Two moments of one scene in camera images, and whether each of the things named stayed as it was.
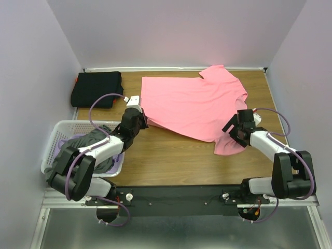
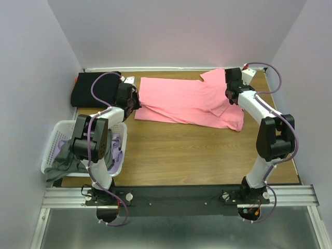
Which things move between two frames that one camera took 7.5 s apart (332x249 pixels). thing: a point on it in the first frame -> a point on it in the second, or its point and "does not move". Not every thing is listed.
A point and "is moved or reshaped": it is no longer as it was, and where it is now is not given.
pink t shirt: (196, 108) is moved or reshaped
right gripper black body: (241, 141) -> (228, 88)
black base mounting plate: (179, 201) does not move
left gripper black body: (142, 124) -> (134, 102)
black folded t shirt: (90, 86) does not move
